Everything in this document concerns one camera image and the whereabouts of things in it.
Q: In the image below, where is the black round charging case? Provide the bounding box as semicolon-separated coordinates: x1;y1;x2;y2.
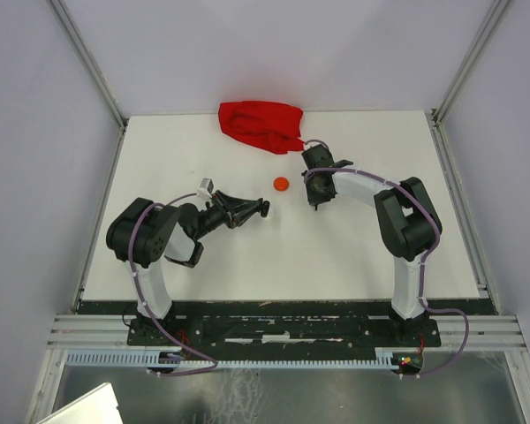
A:
260;201;270;218

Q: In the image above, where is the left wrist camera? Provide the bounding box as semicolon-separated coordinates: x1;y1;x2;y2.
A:
197;178;214;199

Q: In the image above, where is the aluminium corner post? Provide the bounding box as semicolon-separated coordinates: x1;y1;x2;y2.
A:
428;0;513;127
48;0;129;132

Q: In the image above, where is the white cable duct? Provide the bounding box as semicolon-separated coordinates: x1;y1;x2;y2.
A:
64;346;401;367

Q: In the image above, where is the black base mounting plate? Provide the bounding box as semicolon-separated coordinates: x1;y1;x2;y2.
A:
127;312;442;361

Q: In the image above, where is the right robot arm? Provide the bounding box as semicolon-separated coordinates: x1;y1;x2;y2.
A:
302;143;443;345

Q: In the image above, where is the aluminium frame rail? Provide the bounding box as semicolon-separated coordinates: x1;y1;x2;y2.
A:
48;315;526;351

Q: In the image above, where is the red crumpled cloth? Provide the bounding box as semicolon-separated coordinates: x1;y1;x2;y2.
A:
217;101;304;155

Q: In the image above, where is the right aluminium corner post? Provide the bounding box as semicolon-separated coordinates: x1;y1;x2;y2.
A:
428;0;513;127

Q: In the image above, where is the left aluminium corner post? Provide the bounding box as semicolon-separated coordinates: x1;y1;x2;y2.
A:
48;0;129;132

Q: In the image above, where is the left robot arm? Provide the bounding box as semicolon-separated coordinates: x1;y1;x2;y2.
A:
106;190;270;345

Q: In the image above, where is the orange round charging case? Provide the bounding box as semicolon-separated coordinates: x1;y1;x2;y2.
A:
273;177;290;192

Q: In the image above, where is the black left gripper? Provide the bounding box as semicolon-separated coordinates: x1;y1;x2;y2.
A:
193;189;261;239

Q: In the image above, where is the metal sheet plate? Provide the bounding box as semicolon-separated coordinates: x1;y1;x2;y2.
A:
39;382;123;424

